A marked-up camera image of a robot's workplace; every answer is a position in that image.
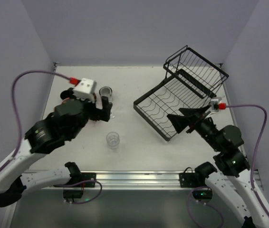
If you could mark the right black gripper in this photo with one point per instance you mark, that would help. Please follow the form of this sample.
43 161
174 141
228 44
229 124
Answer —
194 124

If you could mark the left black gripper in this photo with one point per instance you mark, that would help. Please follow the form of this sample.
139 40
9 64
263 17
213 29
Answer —
96 112

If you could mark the clear wine glass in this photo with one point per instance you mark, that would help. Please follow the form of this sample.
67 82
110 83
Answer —
113 140
106 109

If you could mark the white brown ceramic cup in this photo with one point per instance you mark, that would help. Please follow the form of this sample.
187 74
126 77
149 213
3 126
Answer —
106 92

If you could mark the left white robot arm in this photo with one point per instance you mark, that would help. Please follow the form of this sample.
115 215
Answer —
60 126

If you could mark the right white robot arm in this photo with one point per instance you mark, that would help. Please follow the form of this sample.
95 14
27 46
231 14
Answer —
231 176

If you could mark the right black controller box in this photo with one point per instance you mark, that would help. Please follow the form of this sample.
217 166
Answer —
202 194

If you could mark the black controller box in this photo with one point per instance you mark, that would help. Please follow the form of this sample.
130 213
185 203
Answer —
72 195
202 194

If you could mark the left black controller box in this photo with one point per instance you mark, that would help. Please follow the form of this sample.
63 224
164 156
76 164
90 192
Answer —
72 195

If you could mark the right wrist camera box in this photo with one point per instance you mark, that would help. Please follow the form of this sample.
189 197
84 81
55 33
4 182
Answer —
214 105

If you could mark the black wire dish rack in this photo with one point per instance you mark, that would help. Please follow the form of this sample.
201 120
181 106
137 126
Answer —
191 81

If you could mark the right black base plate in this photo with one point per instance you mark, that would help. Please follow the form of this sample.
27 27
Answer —
191 180

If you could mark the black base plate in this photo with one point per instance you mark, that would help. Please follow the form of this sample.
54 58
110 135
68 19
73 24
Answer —
191 180
87 179

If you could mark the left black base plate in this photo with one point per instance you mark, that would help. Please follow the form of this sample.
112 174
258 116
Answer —
87 179

